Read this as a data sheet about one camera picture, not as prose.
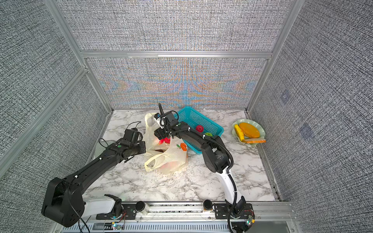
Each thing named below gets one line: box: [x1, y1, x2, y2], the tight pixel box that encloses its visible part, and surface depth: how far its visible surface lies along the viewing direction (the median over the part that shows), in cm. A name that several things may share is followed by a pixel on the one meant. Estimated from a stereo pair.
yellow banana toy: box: [234, 124, 245, 142], surface depth 100 cm
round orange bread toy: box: [238, 121, 261, 139], surface depth 102 cm
